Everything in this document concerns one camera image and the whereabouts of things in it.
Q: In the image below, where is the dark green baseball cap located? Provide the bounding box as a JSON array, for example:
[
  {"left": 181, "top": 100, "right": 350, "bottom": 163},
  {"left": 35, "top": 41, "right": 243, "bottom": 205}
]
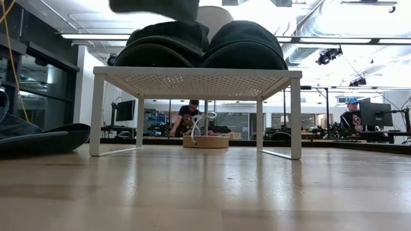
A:
[
  {"left": 108, "top": 0, "right": 200, "bottom": 22},
  {"left": 114, "top": 42, "right": 202, "bottom": 68}
]

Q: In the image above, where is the grey olive baseball cap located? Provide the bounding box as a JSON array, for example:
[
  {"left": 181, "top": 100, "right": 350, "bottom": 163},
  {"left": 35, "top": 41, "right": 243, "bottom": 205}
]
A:
[{"left": 127, "top": 21, "right": 210, "bottom": 55}]

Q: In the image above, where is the navy baseball cap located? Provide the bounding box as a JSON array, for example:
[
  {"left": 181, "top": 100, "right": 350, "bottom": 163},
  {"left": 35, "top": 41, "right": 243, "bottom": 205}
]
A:
[{"left": 207, "top": 20, "right": 285, "bottom": 52}]

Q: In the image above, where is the blue denim baseball cap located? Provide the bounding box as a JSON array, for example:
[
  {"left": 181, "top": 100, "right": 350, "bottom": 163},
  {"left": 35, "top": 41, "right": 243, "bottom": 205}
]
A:
[{"left": 0, "top": 91, "right": 91, "bottom": 158}]

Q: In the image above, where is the person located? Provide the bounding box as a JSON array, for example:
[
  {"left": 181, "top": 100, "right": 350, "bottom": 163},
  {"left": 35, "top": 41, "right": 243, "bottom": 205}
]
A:
[
  {"left": 169, "top": 99, "right": 202, "bottom": 138},
  {"left": 339, "top": 98, "right": 363, "bottom": 134}
]

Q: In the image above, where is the white cylindrical bin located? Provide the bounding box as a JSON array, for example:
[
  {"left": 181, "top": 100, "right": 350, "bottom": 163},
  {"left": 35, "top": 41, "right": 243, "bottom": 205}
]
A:
[{"left": 182, "top": 5, "right": 234, "bottom": 149}]

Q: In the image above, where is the white perforated metal shelf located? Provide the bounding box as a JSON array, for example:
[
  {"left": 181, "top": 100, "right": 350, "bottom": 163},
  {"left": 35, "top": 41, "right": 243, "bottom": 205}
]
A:
[{"left": 89, "top": 66, "right": 303, "bottom": 160}]

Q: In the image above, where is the black monitor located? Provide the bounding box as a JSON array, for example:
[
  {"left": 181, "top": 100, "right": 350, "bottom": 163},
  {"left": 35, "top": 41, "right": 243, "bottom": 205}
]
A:
[
  {"left": 358, "top": 101, "right": 394, "bottom": 128},
  {"left": 114, "top": 99, "right": 136, "bottom": 123}
]

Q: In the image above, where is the long ceiling light strip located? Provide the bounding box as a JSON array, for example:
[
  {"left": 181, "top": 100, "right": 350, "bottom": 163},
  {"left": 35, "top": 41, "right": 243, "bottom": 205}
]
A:
[
  {"left": 277, "top": 35, "right": 411, "bottom": 45},
  {"left": 60, "top": 33, "right": 131, "bottom": 41}
]

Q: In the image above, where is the black track light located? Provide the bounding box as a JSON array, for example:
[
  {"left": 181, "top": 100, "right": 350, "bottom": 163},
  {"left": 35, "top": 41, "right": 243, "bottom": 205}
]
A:
[
  {"left": 316, "top": 47, "right": 344, "bottom": 66},
  {"left": 349, "top": 76, "right": 367, "bottom": 87}
]

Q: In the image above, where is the white lamp cable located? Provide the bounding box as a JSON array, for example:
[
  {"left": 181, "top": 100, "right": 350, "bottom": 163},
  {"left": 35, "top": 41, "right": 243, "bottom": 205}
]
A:
[{"left": 189, "top": 110, "right": 218, "bottom": 146}]

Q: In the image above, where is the yellow hanging cable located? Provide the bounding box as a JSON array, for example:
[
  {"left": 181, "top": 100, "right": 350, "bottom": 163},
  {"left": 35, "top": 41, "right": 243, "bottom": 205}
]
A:
[{"left": 0, "top": 0, "right": 30, "bottom": 123}]

